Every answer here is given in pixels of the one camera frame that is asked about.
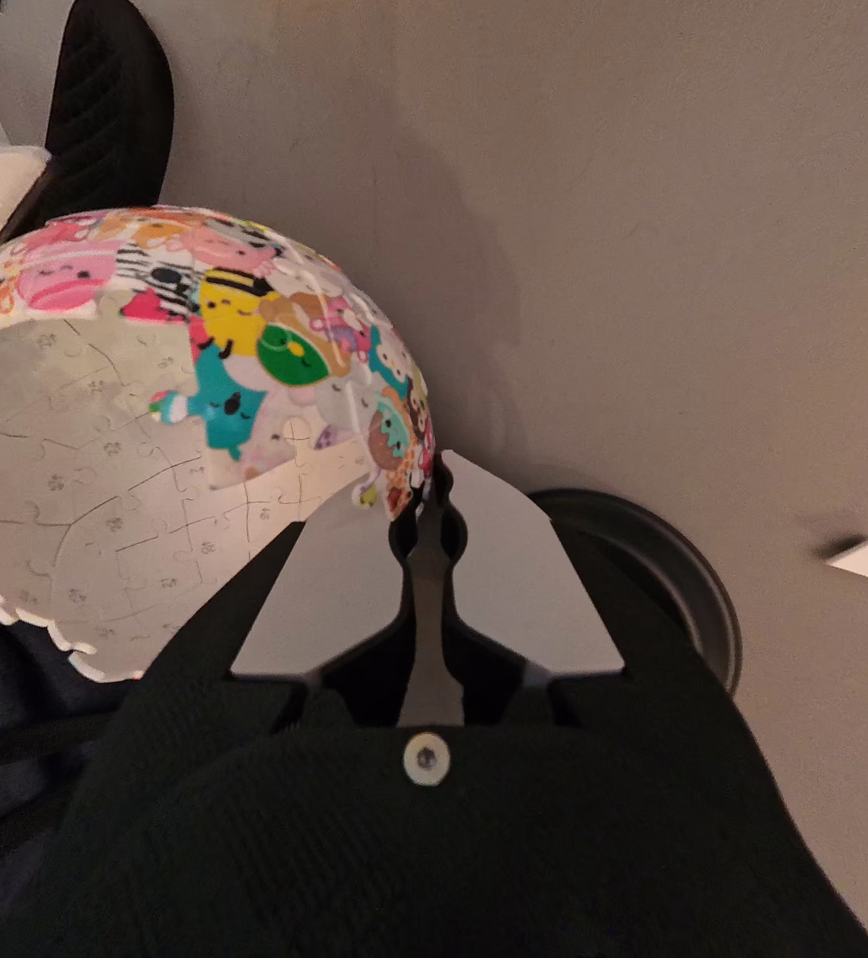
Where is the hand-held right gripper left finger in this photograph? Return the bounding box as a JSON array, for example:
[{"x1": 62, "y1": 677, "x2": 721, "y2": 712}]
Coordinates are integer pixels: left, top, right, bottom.
[{"x1": 230, "y1": 486, "x2": 423, "y2": 725}]

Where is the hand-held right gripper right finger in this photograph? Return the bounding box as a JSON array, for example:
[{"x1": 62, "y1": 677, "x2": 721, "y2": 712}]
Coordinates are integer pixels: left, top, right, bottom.
[{"x1": 434, "y1": 448, "x2": 625, "y2": 725}]

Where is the colourful cartoon puzzle ball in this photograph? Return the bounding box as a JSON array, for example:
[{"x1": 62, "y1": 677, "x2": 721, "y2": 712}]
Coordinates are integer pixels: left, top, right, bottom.
[{"x1": 0, "y1": 206, "x2": 436, "y2": 684}]

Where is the black round ball stand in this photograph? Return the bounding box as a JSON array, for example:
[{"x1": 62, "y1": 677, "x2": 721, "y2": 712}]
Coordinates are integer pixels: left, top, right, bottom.
[{"x1": 527, "y1": 488, "x2": 743, "y2": 699}]

